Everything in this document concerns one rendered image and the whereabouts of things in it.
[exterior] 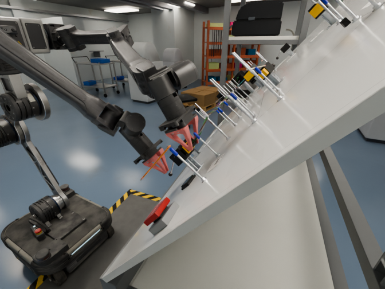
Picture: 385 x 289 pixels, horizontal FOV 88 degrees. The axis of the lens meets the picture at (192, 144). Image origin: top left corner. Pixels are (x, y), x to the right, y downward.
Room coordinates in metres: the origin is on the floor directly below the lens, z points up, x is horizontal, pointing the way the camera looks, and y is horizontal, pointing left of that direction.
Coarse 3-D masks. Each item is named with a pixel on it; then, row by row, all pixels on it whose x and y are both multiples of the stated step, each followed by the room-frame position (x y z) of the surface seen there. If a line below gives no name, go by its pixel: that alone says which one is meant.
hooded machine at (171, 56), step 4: (168, 48) 7.39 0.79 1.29; (172, 48) 7.32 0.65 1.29; (176, 48) 7.25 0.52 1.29; (164, 52) 7.30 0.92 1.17; (168, 52) 7.22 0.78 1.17; (172, 52) 7.13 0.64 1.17; (176, 52) 7.19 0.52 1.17; (180, 52) 7.39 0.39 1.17; (164, 56) 7.27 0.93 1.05; (168, 56) 7.18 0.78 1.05; (172, 56) 7.10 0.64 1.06; (176, 56) 7.18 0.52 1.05; (180, 56) 7.38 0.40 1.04; (164, 60) 7.24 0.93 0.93; (168, 60) 7.16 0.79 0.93; (172, 60) 7.07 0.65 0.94; (176, 60) 7.17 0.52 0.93; (180, 60) 7.38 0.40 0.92; (164, 64) 7.19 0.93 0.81; (168, 64) 7.11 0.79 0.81; (172, 64) 7.02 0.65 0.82
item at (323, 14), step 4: (320, 0) 0.75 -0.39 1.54; (316, 4) 0.75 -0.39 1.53; (324, 4) 0.74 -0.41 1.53; (312, 8) 0.76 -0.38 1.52; (324, 12) 0.78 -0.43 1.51; (324, 16) 0.78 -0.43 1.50; (328, 16) 0.77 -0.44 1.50; (328, 20) 0.77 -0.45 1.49; (332, 20) 0.76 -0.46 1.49; (332, 24) 0.75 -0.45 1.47; (328, 28) 0.76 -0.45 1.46
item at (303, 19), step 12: (228, 0) 1.45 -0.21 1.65; (228, 12) 1.45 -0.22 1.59; (300, 12) 1.80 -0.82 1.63; (228, 24) 1.45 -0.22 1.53; (300, 24) 1.80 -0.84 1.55; (228, 36) 1.46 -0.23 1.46; (264, 36) 1.40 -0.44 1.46; (276, 36) 1.37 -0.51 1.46; (288, 36) 1.35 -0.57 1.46; (300, 36) 1.29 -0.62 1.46; (240, 48) 1.96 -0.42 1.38
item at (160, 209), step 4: (164, 200) 0.32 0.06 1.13; (168, 200) 0.32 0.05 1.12; (160, 204) 0.31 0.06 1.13; (164, 204) 0.31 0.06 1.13; (156, 208) 0.30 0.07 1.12; (160, 208) 0.30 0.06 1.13; (164, 208) 0.30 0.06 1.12; (152, 212) 0.30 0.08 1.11; (156, 212) 0.29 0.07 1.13; (160, 212) 0.29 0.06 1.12; (164, 212) 0.30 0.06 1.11; (148, 216) 0.30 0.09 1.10; (152, 216) 0.28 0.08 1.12; (156, 216) 0.28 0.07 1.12; (160, 216) 0.29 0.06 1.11; (148, 220) 0.29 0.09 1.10; (152, 220) 0.28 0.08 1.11; (156, 220) 0.29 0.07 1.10; (148, 224) 0.29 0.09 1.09
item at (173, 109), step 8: (168, 96) 0.48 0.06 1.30; (176, 96) 0.49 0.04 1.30; (160, 104) 0.48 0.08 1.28; (168, 104) 0.48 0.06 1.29; (176, 104) 0.48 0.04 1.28; (168, 112) 0.48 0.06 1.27; (176, 112) 0.48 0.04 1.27; (184, 112) 0.49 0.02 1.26; (168, 120) 0.48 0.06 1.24; (176, 120) 0.45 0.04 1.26; (160, 128) 0.47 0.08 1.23
